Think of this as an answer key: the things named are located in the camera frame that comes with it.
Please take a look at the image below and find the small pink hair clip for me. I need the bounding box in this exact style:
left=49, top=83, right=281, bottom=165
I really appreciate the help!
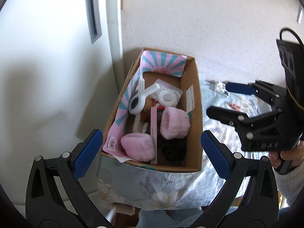
left=229, top=103, right=242, bottom=112

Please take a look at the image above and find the blue floral patterned box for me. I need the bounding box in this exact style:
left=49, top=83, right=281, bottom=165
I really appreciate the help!
left=214, top=81, right=229, bottom=97

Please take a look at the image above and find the white tape roll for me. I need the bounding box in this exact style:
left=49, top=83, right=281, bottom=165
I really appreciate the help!
left=159, top=89, right=179, bottom=107

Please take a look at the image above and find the clear plastic floss box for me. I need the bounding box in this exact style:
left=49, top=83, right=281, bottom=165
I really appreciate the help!
left=150, top=79, right=183, bottom=107

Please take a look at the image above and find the pink long box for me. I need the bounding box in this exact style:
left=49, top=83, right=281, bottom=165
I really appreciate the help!
left=150, top=106, right=158, bottom=165

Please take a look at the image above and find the white large clip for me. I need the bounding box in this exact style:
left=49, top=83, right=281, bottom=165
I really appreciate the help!
left=129, top=77, right=160, bottom=115

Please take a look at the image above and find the black scrunchie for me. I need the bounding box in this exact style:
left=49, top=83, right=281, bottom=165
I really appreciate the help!
left=157, top=134, right=187, bottom=167

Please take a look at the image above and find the person's right hand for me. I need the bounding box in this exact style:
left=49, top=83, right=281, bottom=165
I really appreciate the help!
left=268, top=141, right=304, bottom=169

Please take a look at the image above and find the light blue floral cloth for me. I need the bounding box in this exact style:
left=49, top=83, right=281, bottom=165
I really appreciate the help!
left=96, top=73, right=274, bottom=211

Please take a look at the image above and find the pink teal cardboard box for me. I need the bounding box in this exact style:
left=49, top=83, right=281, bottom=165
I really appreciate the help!
left=100, top=47, right=203, bottom=172

